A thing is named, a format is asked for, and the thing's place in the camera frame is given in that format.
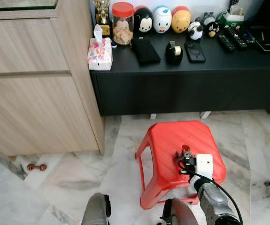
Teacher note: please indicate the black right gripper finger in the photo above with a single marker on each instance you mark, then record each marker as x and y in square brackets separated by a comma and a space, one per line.
[187, 154]
[183, 161]

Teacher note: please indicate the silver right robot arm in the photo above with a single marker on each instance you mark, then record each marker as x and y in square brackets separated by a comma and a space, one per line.
[214, 201]

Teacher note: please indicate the red plastic stool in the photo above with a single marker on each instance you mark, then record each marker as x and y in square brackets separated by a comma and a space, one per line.
[167, 140]

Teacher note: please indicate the grey right robot leg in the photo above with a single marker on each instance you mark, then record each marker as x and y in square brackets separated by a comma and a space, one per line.
[179, 213]

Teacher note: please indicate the black TV console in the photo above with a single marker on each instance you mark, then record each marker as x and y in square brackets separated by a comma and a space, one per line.
[191, 89]

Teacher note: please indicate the black tape dispenser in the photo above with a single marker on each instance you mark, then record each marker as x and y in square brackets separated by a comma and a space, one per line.
[174, 54]

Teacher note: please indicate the black phone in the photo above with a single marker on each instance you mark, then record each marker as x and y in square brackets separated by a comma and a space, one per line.
[195, 51]

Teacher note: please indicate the black wallet case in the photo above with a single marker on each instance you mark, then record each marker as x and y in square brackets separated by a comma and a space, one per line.
[146, 50]

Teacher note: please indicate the white and black figurine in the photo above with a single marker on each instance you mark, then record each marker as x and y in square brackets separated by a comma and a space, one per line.
[196, 31]

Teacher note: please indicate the small black figurine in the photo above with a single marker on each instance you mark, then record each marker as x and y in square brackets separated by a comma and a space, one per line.
[213, 29]

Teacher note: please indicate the white pink tissue pack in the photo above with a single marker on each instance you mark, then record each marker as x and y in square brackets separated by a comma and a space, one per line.
[100, 54]

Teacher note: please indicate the yellow bear egg figure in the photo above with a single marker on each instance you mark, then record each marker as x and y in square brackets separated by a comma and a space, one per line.
[181, 19]

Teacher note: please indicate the flat black box device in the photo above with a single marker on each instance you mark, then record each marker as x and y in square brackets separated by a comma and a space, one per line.
[268, 46]

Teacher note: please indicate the small grey figurine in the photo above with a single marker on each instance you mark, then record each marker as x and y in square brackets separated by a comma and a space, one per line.
[207, 18]

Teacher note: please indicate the black mouse egg figure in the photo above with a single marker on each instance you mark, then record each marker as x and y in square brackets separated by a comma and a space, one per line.
[143, 21]

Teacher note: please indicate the clear jar red lid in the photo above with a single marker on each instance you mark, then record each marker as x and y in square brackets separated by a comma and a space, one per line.
[122, 28]

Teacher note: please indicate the green box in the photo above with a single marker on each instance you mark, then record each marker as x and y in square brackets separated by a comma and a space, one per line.
[231, 18]

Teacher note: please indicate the red-brown dumbbell toy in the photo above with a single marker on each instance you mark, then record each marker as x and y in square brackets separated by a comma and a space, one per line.
[36, 167]

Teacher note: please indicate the gold trophy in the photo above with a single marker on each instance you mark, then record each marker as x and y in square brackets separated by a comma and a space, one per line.
[102, 18]

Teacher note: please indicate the black television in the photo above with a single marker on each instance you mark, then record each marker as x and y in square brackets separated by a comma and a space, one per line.
[266, 13]

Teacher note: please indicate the light wood cabinet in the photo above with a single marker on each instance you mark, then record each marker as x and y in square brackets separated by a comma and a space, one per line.
[36, 93]

